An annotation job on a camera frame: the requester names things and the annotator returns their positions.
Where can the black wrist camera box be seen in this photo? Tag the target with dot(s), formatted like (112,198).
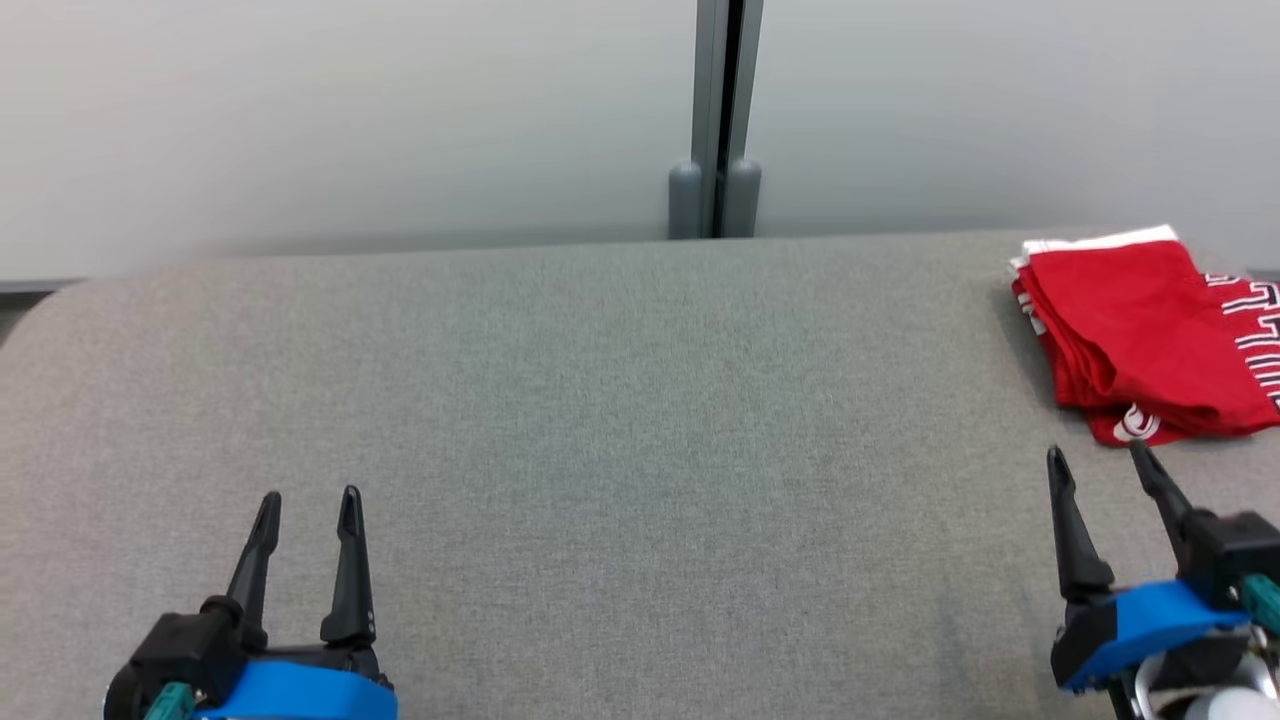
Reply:
(1235,550)
(180,645)

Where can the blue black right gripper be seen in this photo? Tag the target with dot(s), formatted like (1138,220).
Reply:
(1140,625)

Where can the red shorts with white trim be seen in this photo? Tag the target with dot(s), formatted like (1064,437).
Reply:
(1130,310)

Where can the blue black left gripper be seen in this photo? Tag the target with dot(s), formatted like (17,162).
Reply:
(300,690)

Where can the grey partition post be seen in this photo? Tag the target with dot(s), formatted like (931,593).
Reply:
(727,90)

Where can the grey cylindrical post bumper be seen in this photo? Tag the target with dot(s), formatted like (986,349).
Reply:
(742,198)
(685,200)

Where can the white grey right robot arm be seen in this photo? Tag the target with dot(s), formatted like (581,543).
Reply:
(1210,690)

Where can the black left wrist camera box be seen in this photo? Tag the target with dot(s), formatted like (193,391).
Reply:
(180,645)

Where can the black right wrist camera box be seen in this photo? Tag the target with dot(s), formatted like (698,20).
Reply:
(1235,550)

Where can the red jersey with white sleeves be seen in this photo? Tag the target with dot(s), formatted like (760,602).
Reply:
(1262,330)

